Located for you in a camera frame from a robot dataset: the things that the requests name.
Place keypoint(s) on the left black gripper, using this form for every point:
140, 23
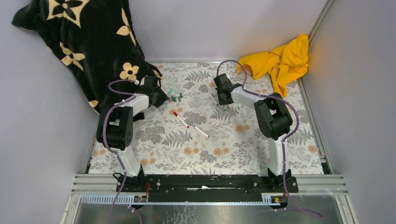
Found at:
163, 97

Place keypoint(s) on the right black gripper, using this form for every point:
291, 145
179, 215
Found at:
221, 102

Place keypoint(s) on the teal capped marker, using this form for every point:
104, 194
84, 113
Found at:
213, 100

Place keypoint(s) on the red capped white marker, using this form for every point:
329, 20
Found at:
181, 120

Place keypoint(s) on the grey capped white marker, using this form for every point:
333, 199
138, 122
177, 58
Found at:
200, 131

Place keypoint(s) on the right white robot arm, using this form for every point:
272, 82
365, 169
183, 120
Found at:
274, 120

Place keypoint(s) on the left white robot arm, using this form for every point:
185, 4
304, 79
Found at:
115, 128

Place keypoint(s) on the floral patterned table mat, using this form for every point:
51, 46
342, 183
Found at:
163, 145

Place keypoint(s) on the yellow cloth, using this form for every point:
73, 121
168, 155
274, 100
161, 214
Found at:
284, 64

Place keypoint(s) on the black floral plush blanket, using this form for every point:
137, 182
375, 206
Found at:
95, 40

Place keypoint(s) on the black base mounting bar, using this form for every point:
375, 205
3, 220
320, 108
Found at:
205, 185

